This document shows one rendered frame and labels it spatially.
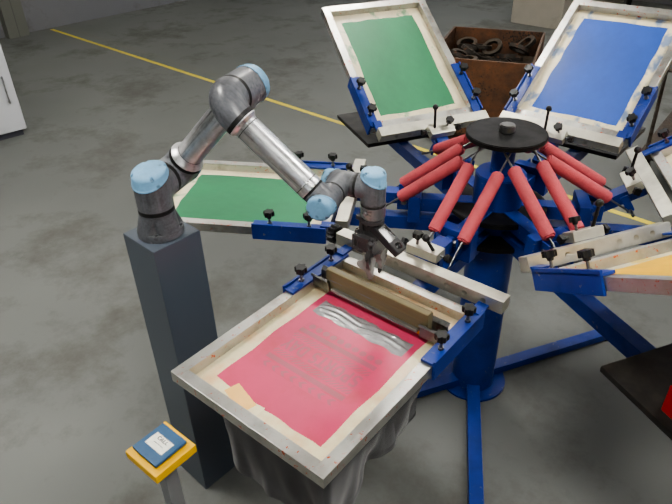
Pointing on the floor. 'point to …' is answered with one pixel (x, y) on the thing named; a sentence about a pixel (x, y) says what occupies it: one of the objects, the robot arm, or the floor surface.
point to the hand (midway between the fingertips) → (376, 273)
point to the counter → (543, 11)
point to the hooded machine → (10, 108)
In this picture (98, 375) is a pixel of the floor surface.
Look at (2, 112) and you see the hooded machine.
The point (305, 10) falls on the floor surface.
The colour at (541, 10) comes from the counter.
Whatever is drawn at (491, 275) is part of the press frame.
